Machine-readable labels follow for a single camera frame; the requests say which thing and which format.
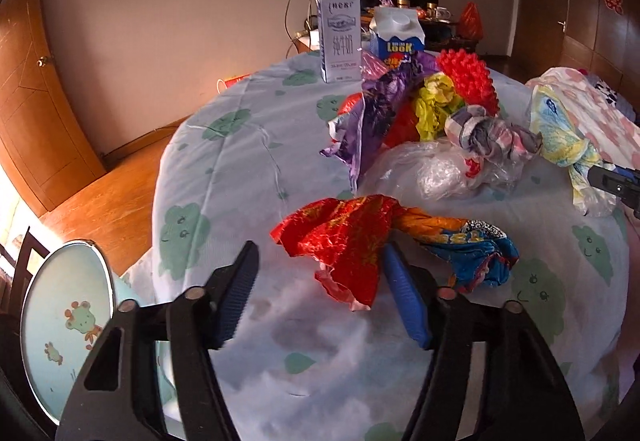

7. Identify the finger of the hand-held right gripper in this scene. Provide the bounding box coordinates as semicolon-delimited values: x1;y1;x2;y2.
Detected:
587;162;640;216

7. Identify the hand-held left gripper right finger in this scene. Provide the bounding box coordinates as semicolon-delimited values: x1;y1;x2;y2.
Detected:
382;241;586;441

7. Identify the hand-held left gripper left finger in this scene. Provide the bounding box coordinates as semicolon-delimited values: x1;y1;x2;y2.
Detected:
55;241;261;441

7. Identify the red and blue foil wrapper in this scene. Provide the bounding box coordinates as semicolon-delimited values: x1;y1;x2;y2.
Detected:
270;194;521;312

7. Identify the teal enamel basin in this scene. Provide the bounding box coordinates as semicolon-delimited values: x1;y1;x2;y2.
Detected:
20;240;176;439

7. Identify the purple foil wrapper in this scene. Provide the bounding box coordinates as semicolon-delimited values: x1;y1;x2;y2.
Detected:
320;52;441;192

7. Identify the yellow plastic bag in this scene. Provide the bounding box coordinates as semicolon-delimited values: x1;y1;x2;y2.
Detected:
412;73;466;142

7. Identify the pink floral blanket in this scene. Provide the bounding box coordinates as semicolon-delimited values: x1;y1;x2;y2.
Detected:
525;66;640;182

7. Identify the clear plastic bag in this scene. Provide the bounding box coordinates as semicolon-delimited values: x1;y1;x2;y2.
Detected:
357;141;523;202

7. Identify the dark wooden wardrobe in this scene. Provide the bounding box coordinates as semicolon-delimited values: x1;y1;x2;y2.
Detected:
565;0;640;122

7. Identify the plaid cloth bundle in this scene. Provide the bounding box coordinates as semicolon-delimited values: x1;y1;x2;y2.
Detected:
444;104;543;172

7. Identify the dark wooden door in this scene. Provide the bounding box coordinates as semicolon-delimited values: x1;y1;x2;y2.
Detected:
515;0;571;66

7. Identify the orange paper shopping bag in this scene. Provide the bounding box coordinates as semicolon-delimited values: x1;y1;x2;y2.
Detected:
216;73;253;94

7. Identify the red bag on cabinet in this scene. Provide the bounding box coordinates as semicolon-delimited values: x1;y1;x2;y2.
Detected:
459;2;485;40

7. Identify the dark wooden chair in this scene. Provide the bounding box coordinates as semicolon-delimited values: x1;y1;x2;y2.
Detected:
0;226;51;317

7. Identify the wooden television cabinet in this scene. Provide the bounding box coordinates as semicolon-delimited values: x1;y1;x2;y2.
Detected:
292;16;483;58

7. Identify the blue white gable carton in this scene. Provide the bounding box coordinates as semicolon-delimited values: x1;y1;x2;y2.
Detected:
369;7;427;66

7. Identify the light wooden door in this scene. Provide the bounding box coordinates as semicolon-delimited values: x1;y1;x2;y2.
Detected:
0;0;108;214

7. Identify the white lavender milk carton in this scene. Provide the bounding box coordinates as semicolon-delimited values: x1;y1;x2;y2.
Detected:
315;0;363;84

